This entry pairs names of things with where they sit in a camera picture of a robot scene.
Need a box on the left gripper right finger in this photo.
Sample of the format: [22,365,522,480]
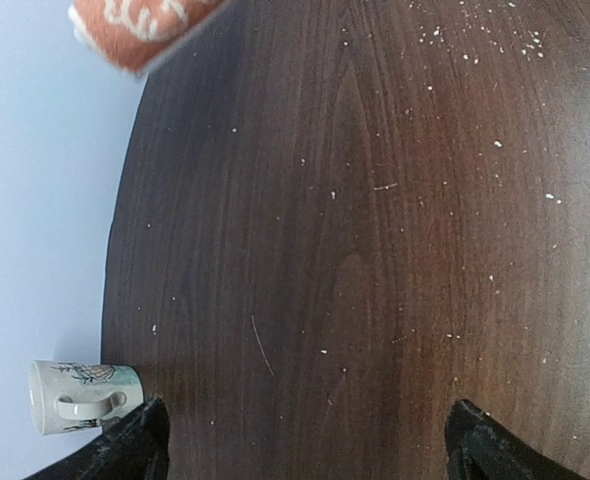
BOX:
[444,399,584,480]

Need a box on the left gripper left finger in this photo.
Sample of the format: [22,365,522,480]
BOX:
[30,398,170,480]

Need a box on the orange patterned towel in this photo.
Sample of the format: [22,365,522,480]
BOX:
[68,0,227,77]

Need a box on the beige ceramic mug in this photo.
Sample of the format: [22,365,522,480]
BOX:
[28,360,144,436]

